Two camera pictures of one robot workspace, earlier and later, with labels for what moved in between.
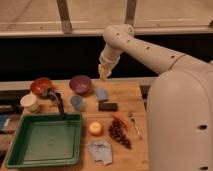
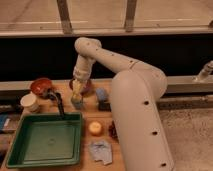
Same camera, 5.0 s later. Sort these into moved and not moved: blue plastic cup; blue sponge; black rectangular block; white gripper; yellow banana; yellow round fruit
Moved: yellow banana; white gripper
Not moved: black rectangular block; blue plastic cup; yellow round fruit; blue sponge
